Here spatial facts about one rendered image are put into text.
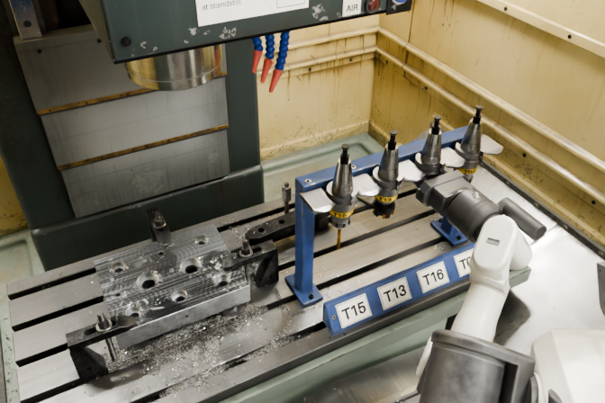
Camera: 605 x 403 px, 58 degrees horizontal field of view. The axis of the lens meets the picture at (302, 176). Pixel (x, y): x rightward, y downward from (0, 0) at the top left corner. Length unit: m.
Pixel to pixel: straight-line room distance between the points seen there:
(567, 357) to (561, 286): 0.90
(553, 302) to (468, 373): 0.93
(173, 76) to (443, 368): 0.57
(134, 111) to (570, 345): 1.12
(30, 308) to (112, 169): 0.41
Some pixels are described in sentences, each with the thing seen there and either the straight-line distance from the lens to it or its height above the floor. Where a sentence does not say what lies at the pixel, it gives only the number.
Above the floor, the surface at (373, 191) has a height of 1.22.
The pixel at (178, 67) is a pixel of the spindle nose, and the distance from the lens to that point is 0.88.
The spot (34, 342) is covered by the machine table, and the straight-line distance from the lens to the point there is 1.36.
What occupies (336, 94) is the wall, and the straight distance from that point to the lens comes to 2.24.
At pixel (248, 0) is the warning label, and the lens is 0.73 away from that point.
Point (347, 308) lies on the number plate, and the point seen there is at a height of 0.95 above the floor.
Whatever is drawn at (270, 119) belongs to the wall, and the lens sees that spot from 2.14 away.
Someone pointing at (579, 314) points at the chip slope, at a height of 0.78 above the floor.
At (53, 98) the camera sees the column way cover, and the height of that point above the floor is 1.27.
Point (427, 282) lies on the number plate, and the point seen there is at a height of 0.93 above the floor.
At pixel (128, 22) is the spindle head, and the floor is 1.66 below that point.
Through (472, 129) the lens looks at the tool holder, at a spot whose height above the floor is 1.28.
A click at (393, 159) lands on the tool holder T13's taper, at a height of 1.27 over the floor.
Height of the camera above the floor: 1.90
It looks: 37 degrees down
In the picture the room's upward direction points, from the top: 1 degrees clockwise
